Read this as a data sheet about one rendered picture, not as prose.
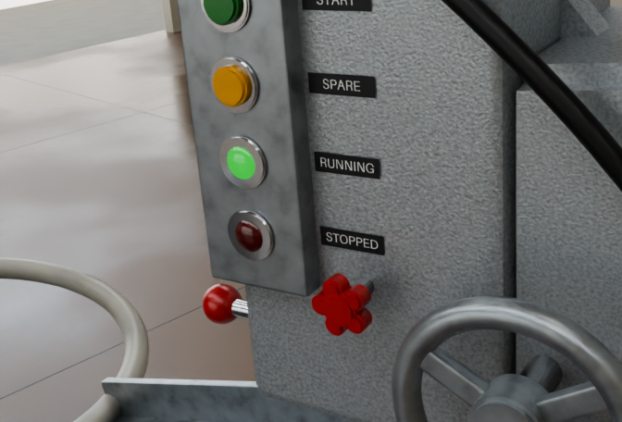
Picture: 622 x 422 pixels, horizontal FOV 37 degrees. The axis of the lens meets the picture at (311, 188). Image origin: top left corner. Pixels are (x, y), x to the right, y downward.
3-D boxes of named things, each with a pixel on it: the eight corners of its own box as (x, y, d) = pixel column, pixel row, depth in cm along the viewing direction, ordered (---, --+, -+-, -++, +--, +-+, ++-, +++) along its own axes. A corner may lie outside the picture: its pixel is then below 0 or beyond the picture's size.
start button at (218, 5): (248, 23, 56) (243, -20, 55) (238, 27, 55) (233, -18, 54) (214, 22, 57) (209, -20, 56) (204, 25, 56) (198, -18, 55)
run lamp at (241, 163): (266, 178, 60) (263, 142, 59) (254, 185, 59) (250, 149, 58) (236, 173, 61) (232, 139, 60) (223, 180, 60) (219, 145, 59)
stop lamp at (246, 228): (273, 250, 62) (270, 217, 61) (261, 258, 60) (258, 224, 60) (243, 244, 63) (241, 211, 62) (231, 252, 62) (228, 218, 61)
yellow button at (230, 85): (256, 105, 58) (252, 64, 57) (246, 109, 57) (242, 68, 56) (223, 102, 59) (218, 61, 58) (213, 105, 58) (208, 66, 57)
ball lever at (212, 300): (298, 328, 72) (294, 291, 71) (276, 346, 69) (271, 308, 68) (220, 309, 76) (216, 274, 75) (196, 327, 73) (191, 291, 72)
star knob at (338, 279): (395, 314, 60) (392, 259, 59) (363, 344, 57) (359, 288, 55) (344, 303, 62) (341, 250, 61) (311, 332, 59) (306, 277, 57)
